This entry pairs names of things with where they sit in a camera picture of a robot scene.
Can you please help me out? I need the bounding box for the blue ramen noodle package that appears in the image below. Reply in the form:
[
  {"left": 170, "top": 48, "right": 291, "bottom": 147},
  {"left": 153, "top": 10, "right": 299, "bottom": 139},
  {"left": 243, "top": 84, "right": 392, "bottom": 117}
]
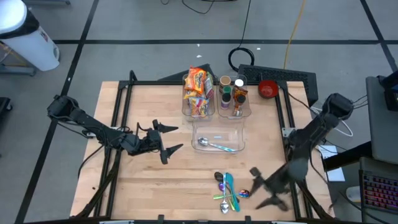
[{"left": 187, "top": 96, "right": 210, "bottom": 119}]

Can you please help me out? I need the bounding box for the orange spice jar black lid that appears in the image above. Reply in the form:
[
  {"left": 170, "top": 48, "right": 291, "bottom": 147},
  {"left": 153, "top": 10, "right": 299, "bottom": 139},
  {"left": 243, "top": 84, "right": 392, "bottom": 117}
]
[{"left": 233, "top": 93, "right": 247, "bottom": 118}]

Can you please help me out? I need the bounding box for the orange ramen noodle package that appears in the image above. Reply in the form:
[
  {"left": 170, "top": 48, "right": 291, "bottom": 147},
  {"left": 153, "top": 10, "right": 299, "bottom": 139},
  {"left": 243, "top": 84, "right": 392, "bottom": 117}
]
[{"left": 184, "top": 65, "right": 208, "bottom": 95}]

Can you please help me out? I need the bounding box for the backlit black keyboard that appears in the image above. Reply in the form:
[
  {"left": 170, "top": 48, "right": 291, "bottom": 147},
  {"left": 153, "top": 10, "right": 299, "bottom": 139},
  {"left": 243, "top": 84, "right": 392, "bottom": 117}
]
[{"left": 359, "top": 156, "right": 398, "bottom": 216}]

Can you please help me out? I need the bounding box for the clear plastic bin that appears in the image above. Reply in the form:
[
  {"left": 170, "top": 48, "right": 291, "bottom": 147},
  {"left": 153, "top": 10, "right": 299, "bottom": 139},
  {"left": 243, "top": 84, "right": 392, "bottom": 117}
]
[
  {"left": 181, "top": 72, "right": 216, "bottom": 122},
  {"left": 216, "top": 73, "right": 252, "bottom": 119},
  {"left": 191, "top": 120, "right": 247, "bottom": 154}
]

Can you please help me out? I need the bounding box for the white cable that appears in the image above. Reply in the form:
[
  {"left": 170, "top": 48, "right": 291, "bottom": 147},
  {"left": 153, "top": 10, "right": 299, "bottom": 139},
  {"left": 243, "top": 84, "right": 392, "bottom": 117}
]
[{"left": 310, "top": 106, "right": 354, "bottom": 138}]

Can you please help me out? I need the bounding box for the white paper sheet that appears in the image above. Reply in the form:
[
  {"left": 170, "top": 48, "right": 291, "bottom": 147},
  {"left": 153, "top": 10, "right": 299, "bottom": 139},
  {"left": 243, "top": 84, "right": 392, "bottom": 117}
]
[{"left": 317, "top": 144, "right": 346, "bottom": 183}]

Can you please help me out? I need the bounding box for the black caster foot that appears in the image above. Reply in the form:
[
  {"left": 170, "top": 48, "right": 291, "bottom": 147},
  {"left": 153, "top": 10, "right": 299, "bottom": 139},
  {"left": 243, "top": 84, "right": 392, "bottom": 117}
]
[{"left": 0, "top": 96, "right": 14, "bottom": 113}]

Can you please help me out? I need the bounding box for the black aluminium table frame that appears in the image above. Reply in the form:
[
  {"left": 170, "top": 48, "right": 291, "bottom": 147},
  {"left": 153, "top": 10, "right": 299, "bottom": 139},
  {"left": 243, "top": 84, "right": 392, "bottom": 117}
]
[{"left": 72, "top": 70, "right": 336, "bottom": 222}]

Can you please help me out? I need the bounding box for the black coiled floor cable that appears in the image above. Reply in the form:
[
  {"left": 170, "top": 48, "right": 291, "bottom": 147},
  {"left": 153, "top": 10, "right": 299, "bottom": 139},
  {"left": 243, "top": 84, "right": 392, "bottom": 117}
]
[{"left": 228, "top": 0, "right": 256, "bottom": 73}]

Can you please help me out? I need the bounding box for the yellow cable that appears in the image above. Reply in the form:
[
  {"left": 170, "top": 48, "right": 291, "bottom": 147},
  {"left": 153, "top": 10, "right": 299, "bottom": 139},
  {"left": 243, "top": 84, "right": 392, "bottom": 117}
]
[{"left": 283, "top": 0, "right": 307, "bottom": 70}]

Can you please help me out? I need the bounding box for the white computer mouse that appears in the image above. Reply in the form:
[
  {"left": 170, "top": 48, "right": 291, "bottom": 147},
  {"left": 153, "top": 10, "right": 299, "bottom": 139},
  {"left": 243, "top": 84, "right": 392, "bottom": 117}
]
[{"left": 345, "top": 185, "right": 363, "bottom": 203}]

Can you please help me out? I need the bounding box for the grey metal stand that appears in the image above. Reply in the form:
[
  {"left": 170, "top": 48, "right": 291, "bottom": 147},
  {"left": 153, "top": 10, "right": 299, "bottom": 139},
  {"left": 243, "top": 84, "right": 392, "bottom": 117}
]
[{"left": 0, "top": 42, "right": 37, "bottom": 77}]

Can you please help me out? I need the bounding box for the red bowl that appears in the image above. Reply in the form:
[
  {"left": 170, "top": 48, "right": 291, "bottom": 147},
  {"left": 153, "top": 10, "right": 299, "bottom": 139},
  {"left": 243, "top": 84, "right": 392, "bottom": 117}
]
[{"left": 258, "top": 79, "right": 280, "bottom": 100}]

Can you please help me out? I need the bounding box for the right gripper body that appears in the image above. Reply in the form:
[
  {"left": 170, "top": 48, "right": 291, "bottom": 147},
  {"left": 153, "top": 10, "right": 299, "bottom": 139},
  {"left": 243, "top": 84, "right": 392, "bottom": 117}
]
[{"left": 263, "top": 161, "right": 309, "bottom": 200}]

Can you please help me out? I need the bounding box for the clear glass jar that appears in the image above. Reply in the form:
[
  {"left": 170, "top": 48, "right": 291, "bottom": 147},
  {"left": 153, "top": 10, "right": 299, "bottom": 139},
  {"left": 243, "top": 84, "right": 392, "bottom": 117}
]
[{"left": 218, "top": 75, "right": 233, "bottom": 90}]

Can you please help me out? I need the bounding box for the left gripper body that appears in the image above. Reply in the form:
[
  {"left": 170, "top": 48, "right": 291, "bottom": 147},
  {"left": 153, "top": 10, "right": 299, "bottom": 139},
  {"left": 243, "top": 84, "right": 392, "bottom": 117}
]
[{"left": 130, "top": 129, "right": 165, "bottom": 156}]

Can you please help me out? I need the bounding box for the taco seasoning mix packet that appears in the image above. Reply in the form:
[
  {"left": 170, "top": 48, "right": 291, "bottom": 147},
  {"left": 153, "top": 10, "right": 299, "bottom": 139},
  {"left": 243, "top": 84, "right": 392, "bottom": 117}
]
[{"left": 233, "top": 86, "right": 249, "bottom": 98}]

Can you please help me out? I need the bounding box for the white trash can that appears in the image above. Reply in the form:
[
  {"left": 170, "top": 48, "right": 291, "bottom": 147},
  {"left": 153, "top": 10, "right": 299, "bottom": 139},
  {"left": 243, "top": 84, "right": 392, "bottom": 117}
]
[{"left": 0, "top": 0, "right": 61, "bottom": 72}]

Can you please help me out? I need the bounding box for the red green ramen package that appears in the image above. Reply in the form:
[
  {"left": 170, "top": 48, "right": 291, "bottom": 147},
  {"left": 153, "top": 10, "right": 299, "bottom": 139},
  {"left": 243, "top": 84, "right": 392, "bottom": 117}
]
[{"left": 203, "top": 71, "right": 216, "bottom": 100}]

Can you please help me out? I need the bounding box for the purple label spice jar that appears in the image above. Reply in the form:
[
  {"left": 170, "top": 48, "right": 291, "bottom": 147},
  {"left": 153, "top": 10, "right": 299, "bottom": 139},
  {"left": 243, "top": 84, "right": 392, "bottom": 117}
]
[{"left": 220, "top": 92, "right": 233, "bottom": 111}]

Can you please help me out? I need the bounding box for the black box device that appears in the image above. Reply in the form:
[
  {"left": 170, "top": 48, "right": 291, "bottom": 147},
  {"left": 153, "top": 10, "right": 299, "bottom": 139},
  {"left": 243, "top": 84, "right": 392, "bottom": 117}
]
[{"left": 377, "top": 70, "right": 398, "bottom": 112}]

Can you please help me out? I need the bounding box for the grey side desk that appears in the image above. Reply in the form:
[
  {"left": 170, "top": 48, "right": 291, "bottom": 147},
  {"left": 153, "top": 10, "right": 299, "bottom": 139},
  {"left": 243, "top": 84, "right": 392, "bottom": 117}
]
[{"left": 365, "top": 75, "right": 398, "bottom": 166}]

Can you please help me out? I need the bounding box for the silver handled iridescent spoon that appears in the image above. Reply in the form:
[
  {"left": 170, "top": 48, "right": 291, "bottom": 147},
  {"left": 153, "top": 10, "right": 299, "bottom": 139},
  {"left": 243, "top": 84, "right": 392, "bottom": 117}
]
[{"left": 197, "top": 136, "right": 238, "bottom": 153}]

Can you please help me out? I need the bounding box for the red orange ramen package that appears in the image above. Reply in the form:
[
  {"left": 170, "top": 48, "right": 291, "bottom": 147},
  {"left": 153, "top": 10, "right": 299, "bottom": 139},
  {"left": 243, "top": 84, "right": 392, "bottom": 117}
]
[{"left": 183, "top": 89, "right": 200, "bottom": 101}]

